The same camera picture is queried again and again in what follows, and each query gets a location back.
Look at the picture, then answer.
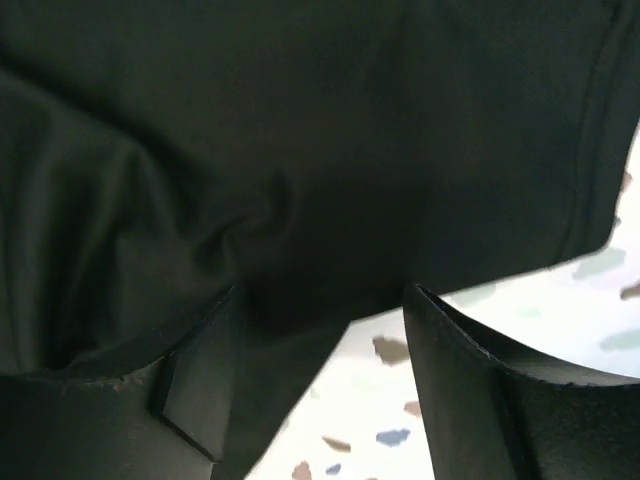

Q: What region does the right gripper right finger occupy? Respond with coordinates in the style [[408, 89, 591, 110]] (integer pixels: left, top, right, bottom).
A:
[[403, 285, 639, 480]]

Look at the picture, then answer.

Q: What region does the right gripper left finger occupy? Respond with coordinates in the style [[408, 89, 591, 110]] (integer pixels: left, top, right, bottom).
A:
[[1, 286, 243, 480]]

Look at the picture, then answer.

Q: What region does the black t shirt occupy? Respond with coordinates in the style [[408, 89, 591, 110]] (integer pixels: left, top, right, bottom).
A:
[[1, 1, 639, 479]]

